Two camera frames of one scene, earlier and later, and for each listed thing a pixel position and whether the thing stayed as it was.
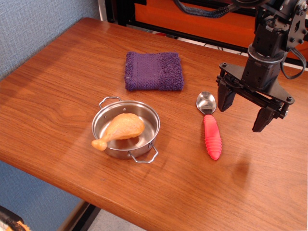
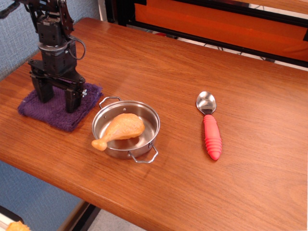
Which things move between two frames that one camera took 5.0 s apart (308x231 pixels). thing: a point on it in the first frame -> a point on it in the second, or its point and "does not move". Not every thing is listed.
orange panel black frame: (234, 30) does not move
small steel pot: (139, 147) does not move
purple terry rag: (153, 71) -> (54, 112)
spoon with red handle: (206, 103) does not move
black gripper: (258, 81) -> (58, 64)
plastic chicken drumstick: (125, 126) does not move
